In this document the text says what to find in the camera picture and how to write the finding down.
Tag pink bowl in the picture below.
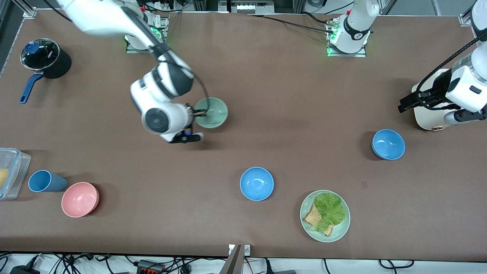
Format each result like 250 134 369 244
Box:
61 182 100 218

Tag brown bread slice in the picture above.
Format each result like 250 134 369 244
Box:
303 204 334 237

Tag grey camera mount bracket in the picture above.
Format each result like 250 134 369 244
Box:
220 244 251 274

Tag black red power adapter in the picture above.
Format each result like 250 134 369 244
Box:
136 260 165 274

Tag green plate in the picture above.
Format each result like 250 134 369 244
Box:
300 190 351 243

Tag black pot with blue handle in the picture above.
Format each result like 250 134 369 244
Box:
19 38 72 104

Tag black braided cable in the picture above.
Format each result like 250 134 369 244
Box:
247 13 336 35

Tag white toaster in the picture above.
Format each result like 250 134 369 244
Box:
412 68 463 132

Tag white socket strip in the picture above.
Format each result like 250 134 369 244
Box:
228 0 274 15

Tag blue bowl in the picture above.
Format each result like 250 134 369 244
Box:
371 129 406 161
240 167 274 201

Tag black looped cable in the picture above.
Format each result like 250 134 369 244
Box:
379 260 415 270

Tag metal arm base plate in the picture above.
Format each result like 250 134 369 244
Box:
126 17 169 54
326 19 368 58

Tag green lettuce leaf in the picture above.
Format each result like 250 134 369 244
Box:
310 193 347 233

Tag green bowl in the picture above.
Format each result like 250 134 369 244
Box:
194 97 229 129

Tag aluminium frame profile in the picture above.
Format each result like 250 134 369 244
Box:
458 0 487 27
21 0 38 19

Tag clear plastic container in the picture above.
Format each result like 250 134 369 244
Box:
0 148 32 201

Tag blue cup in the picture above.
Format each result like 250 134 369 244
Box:
28 170 68 193

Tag glass lid with blue knob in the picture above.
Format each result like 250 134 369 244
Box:
20 38 60 71

